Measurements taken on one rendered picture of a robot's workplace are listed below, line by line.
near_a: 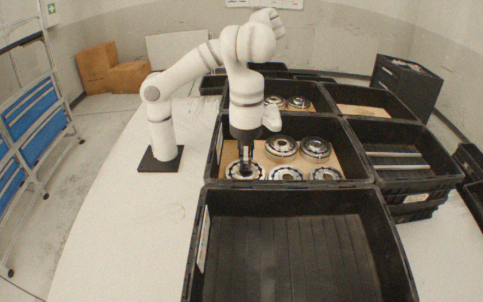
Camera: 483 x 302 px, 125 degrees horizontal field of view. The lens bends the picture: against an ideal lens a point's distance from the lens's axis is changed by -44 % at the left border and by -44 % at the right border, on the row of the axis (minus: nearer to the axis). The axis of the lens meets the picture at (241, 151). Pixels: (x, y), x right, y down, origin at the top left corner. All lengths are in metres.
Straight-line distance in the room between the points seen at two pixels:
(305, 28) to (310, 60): 0.57
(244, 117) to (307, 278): 0.35
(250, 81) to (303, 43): 3.40
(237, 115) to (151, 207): 0.45
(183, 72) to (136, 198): 0.45
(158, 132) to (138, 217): 0.30
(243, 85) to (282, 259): 0.36
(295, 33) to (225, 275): 3.57
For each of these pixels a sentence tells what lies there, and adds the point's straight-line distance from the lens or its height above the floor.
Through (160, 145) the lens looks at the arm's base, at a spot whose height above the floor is 0.79.
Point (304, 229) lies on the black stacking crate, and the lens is 0.53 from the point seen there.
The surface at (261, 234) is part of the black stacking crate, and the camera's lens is 0.51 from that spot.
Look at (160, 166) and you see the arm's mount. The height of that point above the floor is 0.72.
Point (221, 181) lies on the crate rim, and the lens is 0.47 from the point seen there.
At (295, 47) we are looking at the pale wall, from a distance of 3.78.
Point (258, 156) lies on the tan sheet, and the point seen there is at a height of 0.83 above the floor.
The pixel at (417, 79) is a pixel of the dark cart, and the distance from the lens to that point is 2.17.
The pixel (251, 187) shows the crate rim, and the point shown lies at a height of 0.93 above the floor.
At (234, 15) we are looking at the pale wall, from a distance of 3.57.
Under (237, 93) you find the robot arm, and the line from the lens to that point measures 0.43.
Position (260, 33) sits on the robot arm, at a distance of 0.40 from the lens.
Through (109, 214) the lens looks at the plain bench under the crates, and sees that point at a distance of 0.81.
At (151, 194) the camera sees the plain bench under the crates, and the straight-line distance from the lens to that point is 0.79.
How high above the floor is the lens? 1.27
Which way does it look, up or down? 40 degrees down
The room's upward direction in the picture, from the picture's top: straight up
